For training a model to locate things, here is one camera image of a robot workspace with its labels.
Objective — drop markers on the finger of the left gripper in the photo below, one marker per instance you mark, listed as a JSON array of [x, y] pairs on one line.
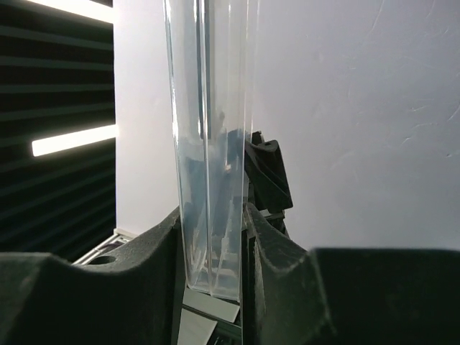
[[264, 166]]

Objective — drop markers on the clear plastic box lid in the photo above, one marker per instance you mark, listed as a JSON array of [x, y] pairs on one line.
[[211, 48]]

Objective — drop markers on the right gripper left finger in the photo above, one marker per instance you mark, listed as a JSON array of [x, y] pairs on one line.
[[130, 295]]

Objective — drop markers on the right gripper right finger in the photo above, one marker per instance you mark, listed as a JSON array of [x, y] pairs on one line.
[[345, 295]]

